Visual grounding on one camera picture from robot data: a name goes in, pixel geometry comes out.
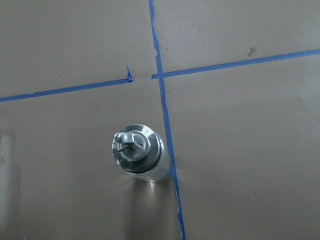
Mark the glass sauce bottle metal cap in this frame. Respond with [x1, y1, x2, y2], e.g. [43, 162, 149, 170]
[112, 124, 172, 183]

